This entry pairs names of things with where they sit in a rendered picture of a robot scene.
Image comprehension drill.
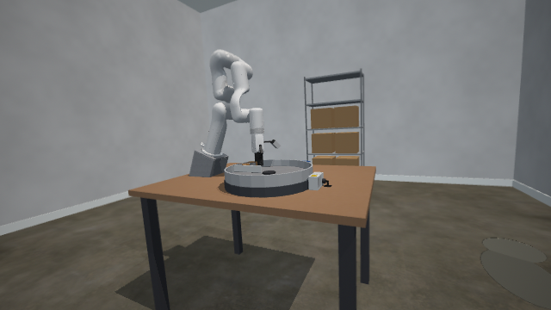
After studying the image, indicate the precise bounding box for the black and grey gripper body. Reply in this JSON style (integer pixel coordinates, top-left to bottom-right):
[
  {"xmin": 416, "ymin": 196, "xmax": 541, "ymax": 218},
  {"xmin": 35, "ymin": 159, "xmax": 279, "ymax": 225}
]
[{"xmin": 251, "ymin": 133, "xmax": 264, "ymax": 153}]

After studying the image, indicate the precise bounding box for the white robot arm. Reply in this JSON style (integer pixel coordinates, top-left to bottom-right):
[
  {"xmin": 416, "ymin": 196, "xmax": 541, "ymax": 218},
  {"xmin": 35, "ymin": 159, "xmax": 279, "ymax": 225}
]
[{"xmin": 201, "ymin": 50, "xmax": 264, "ymax": 157}]

